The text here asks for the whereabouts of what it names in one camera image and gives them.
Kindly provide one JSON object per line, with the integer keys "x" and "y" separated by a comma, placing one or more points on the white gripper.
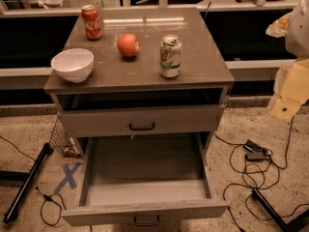
{"x": 299, "y": 36}

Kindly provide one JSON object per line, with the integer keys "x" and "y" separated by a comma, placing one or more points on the green white 7up can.
{"x": 170, "y": 56}

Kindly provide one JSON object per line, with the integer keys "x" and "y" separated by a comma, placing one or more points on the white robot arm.
{"x": 295, "y": 28}

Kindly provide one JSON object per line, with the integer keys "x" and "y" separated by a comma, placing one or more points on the closed grey upper drawer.
{"x": 147, "y": 120}

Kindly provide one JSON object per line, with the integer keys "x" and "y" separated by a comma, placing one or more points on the grey drawer cabinet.
{"x": 119, "y": 82}

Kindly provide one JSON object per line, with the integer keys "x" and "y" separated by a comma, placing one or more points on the open grey lower drawer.
{"x": 145, "y": 180}

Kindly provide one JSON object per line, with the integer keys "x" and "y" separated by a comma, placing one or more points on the red coca-cola can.
{"x": 91, "y": 21}

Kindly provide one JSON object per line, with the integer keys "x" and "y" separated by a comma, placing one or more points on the black power adapter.
{"x": 254, "y": 151}

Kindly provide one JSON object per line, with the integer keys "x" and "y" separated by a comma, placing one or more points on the black bar right floor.
{"x": 298, "y": 224}

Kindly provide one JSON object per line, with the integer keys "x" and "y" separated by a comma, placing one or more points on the black bar floor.
{"x": 11, "y": 214}
{"x": 298, "y": 224}

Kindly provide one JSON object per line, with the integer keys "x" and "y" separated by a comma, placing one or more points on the red apple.
{"x": 128, "y": 45}

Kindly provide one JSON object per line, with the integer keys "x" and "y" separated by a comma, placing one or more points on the white ceramic bowl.
{"x": 74, "y": 65}

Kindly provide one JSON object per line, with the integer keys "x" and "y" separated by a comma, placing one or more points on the black bar left floor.
{"x": 11, "y": 214}

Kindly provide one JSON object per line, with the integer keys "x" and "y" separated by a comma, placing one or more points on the wire mesh basket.
{"x": 63, "y": 144}

